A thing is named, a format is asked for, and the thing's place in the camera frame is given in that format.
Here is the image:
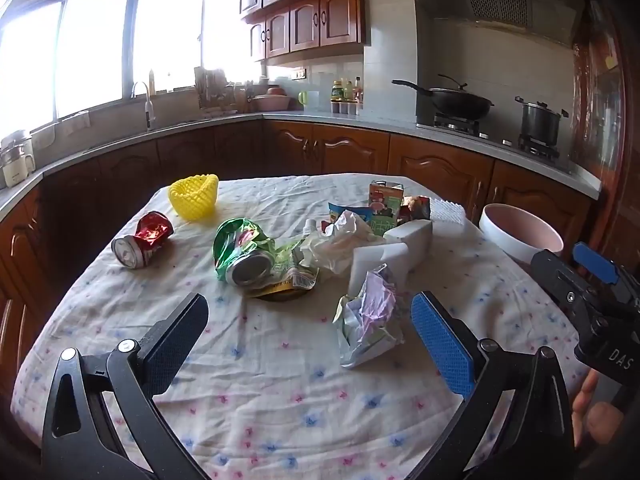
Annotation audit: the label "blue snack packet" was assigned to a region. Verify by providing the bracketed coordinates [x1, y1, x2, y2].
[328, 201, 373, 223]

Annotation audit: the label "gas stove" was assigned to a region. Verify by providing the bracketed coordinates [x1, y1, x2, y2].
[417, 112, 571, 161]

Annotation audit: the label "red snack packet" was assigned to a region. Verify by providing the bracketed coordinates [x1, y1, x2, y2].
[400, 195, 432, 223]

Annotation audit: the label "grey kitchen countertop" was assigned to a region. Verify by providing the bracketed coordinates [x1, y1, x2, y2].
[0, 110, 603, 221]

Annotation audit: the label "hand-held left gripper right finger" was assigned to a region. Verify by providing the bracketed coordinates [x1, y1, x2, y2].
[407, 291, 576, 480]

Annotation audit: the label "cluster of condiment bottles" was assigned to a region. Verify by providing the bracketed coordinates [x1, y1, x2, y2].
[330, 76, 363, 115]

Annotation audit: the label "kitchen window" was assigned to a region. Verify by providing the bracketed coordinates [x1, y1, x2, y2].
[0, 0, 266, 133]

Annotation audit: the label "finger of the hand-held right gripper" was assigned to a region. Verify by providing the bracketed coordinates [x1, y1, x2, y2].
[572, 241, 640, 311]
[531, 249, 608, 321]

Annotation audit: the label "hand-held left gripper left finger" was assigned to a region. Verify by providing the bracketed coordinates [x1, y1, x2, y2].
[42, 292, 211, 480]

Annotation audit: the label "pink basin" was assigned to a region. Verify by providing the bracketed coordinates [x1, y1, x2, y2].
[251, 87, 291, 112]

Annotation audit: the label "utensil rack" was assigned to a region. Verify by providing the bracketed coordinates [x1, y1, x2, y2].
[194, 66, 238, 113]

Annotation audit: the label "white plastic bag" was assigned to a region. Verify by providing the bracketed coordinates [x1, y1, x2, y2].
[300, 210, 388, 276]

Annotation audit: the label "black wok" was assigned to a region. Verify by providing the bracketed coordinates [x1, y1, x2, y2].
[391, 74, 495, 121]

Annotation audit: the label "person's right hand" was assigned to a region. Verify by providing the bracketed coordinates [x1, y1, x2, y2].
[571, 370, 626, 448]

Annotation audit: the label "crushed green can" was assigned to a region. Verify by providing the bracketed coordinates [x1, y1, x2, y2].
[213, 217, 277, 288]

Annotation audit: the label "white floral tablecloth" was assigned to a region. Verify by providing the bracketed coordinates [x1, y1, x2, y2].
[10, 173, 591, 480]

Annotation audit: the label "grey dish cloth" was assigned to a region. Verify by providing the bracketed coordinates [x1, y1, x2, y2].
[64, 110, 92, 135]

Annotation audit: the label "crushed red can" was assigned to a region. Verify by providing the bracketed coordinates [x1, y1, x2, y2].
[111, 211, 175, 270]

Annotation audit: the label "wooden wall cabinets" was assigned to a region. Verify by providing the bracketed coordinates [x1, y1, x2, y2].
[235, 0, 566, 66]

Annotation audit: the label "white foam block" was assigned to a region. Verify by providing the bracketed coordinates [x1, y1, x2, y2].
[347, 242, 411, 296]
[382, 220, 433, 266]

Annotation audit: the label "white foam fruit net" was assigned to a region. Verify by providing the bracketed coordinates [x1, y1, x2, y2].
[429, 198, 467, 223]

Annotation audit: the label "kitchen faucet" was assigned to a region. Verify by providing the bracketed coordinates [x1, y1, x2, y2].
[131, 81, 157, 132]

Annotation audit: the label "white purple wrapper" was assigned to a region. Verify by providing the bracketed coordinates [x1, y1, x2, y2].
[333, 263, 405, 368]

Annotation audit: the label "pink bin with white rim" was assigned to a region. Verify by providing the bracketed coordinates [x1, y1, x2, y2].
[479, 203, 565, 266]

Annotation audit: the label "yellow foam fruit net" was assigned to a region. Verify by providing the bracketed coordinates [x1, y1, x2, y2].
[167, 173, 220, 222]

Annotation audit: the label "white kitchen appliance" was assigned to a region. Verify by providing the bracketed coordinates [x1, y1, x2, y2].
[0, 130, 37, 188]

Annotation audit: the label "steel cooking pot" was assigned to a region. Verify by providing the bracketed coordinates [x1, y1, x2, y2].
[515, 96, 570, 145]

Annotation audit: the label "juice carton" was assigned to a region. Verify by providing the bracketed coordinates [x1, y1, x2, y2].
[368, 180, 405, 226]

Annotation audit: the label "crumpled green snack wrapper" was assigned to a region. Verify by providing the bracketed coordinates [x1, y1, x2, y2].
[250, 240, 321, 302]

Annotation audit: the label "wooden base cabinets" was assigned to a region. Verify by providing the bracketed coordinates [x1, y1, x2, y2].
[0, 120, 601, 411]

